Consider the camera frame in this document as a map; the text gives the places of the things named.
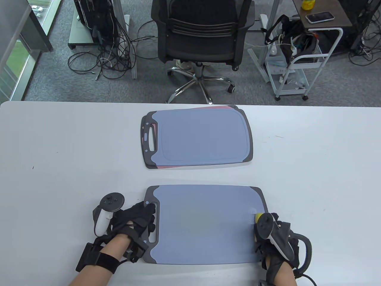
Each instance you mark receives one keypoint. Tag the person's right forearm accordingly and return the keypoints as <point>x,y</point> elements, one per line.
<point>282,275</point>

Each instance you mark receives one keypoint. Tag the silver metal desk leg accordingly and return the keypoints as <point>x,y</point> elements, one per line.
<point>259,64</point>

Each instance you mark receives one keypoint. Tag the yellow sponge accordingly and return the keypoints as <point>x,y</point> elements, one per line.
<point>259,215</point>

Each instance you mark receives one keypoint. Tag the white desk leg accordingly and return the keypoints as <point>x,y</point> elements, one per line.
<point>118,9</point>

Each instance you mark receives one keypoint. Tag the white cart with brown top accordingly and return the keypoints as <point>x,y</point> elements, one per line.
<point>330,23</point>

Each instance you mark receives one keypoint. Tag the glass window panel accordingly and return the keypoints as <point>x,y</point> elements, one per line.
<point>18,59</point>

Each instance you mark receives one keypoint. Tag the black office chair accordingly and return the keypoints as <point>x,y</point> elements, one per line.
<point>202,38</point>

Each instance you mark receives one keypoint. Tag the yellow bottle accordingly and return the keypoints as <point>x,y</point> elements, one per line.
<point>308,4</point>

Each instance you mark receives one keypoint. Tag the grey metal base plate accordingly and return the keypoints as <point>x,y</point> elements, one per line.
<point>79,34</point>

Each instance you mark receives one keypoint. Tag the white smartphone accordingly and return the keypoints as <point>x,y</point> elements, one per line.
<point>320,17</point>

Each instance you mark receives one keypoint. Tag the grey right hand controller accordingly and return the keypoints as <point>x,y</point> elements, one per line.
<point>263,228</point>

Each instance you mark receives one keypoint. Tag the black computer tower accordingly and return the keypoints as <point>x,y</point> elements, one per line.
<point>98,18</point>

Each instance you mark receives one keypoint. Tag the grey hand controller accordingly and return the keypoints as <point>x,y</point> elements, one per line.
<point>99,222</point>
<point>263,228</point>

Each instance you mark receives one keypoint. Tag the grey left hand controller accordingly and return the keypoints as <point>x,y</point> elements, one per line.
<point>99,222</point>

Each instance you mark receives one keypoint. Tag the blue cutting board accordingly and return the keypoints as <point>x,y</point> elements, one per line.
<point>202,223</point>
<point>205,134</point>

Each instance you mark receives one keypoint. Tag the person's right hand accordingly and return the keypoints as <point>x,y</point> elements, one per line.
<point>275,217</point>

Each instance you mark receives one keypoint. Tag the pink cutting board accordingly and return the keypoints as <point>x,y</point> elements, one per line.
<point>166,167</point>

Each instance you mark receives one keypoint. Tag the blue packet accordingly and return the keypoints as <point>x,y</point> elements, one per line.
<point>276,62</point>

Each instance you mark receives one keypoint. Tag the person's left hand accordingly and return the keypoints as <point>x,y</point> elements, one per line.
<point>138,214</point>

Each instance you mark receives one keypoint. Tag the black bag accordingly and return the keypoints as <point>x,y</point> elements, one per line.
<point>293,29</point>

